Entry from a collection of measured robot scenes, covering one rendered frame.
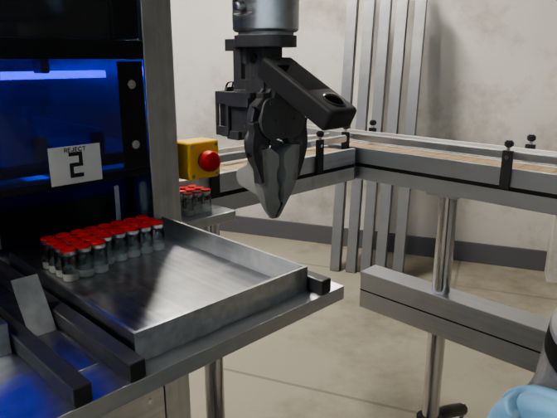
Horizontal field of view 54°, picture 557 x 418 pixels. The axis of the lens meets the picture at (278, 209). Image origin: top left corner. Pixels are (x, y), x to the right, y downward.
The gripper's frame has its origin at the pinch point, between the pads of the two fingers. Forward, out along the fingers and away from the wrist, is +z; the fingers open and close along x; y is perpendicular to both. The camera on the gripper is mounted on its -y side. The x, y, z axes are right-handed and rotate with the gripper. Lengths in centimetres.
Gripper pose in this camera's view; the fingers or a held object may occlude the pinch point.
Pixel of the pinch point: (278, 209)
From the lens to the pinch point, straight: 65.7
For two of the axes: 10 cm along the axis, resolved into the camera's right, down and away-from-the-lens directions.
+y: -7.1, -1.9, 6.8
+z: 0.0, 9.6, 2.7
